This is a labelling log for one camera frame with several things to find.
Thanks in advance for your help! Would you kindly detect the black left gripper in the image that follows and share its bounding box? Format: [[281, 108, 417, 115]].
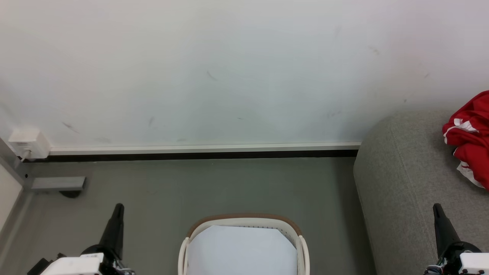
[[80, 203, 135, 275]]

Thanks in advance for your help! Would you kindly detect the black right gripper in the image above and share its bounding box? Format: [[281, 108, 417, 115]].
[[424, 203, 482, 275]]

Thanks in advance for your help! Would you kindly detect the red and white jersey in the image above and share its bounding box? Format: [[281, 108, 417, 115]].
[[442, 90, 489, 191]]

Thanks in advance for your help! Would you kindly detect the white basket with brown rim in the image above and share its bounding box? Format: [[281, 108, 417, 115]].
[[177, 214, 311, 275]]

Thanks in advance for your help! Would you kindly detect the grey fabric sofa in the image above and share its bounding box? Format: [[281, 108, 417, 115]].
[[353, 110, 489, 275]]

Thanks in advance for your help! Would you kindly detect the grey metal foot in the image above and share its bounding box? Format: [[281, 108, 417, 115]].
[[31, 176, 87, 199]]

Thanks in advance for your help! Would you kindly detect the white and black baseboard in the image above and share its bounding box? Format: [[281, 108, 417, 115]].
[[22, 142, 362, 163]]

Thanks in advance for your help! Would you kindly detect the white wall socket box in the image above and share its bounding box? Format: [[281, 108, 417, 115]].
[[8, 128, 51, 162]]

